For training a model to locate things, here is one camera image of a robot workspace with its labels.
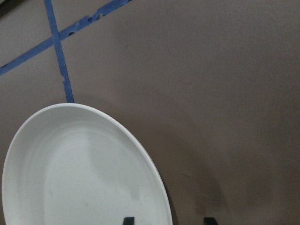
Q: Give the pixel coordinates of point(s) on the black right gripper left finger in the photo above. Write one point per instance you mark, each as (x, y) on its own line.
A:
(129, 221)

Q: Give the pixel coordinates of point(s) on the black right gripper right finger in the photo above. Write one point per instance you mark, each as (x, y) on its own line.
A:
(209, 221)

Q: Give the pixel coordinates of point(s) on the white round plate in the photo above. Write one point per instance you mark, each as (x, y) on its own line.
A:
(71, 164)

